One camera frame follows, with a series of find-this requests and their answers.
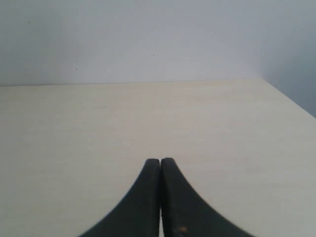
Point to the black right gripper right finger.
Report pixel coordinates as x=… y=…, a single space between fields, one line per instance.
x=184 y=213

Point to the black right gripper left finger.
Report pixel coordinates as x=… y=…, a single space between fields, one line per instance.
x=138 y=213

